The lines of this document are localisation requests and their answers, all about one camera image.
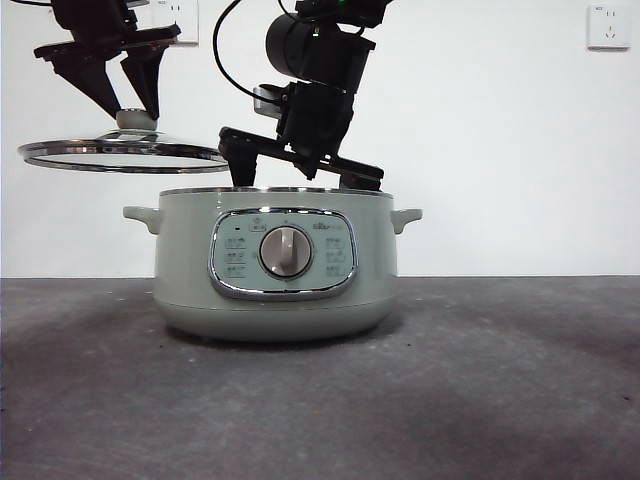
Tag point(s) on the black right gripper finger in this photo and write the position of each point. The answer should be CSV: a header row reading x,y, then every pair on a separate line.
x,y
243,167
357,181

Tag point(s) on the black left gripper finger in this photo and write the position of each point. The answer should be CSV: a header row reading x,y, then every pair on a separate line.
x,y
87,75
147,75

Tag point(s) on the glass lid with green knob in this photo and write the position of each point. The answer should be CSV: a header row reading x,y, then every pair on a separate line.
x,y
135,119

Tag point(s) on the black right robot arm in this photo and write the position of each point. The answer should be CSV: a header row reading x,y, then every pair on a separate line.
x,y
310,45

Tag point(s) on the pale green electric cooking pot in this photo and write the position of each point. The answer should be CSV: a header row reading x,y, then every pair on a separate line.
x,y
185,260

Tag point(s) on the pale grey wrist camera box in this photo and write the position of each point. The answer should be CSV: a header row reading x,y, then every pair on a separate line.
x,y
262,102

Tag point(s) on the white wall socket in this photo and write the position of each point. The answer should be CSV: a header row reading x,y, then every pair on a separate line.
x,y
187,20
608,27

